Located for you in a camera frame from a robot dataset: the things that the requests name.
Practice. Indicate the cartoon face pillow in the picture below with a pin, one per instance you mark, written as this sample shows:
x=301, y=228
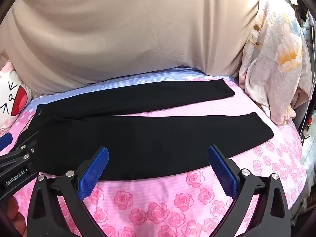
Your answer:
x=9, y=96

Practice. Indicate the beige curtain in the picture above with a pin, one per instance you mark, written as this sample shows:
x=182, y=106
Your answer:
x=111, y=34

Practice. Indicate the pale floral fleece blanket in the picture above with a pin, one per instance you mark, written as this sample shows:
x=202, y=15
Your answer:
x=274, y=61

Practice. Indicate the person's left hand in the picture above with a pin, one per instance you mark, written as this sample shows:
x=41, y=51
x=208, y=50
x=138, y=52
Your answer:
x=14, y=213

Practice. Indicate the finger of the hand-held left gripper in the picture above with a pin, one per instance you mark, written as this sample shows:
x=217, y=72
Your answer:
x=26, y=146
x=5, y=140

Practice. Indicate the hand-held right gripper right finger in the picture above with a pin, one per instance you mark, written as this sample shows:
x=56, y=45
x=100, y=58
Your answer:
x=222, y=171

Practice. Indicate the pink floral bedsheet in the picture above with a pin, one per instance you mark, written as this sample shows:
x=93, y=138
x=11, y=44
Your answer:
x=158, y=202

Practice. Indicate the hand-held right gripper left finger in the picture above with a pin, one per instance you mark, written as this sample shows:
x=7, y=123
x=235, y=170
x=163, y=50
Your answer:
x=95, y=170

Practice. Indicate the black pants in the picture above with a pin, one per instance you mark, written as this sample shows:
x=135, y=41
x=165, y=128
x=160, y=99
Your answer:
x=148, y=138

